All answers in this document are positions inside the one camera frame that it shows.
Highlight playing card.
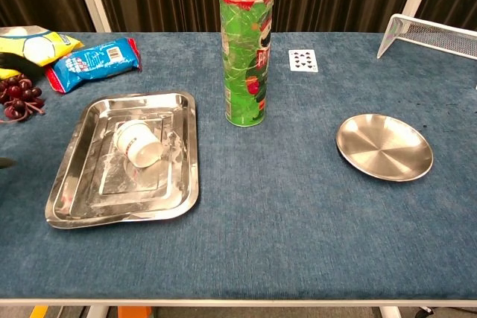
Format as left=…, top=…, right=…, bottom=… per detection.
left=288, top=48, right=320, bottom=73

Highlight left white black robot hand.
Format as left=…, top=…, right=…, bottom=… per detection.
left=0, top=51, right=46, bottom=171

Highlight yellow snack bag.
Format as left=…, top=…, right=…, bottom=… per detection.
left=0, top=25, right=85, bottom=80

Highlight rectangular steel tray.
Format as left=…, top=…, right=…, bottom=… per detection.
left=44, top=90, right=200, bottom=229

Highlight red-capped green bottle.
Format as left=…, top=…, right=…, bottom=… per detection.
left=218, top=0, right=276, bottom=128

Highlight dark red grape bunch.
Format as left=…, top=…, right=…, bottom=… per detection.
left=0, top=74, right=46, bottom=124

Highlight small white cup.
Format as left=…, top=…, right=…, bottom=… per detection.
left=113, top=120, right=164, bottom=169

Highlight blue snack bag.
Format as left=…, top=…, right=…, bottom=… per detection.
left=44, top=37, right=143, bottom=95

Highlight round steel plate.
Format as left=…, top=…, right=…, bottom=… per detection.
left=335, top=112, right=435, bottom=182

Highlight white mesh metal shelf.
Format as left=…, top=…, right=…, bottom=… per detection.
left=376, top=13, right=477, bottom=61

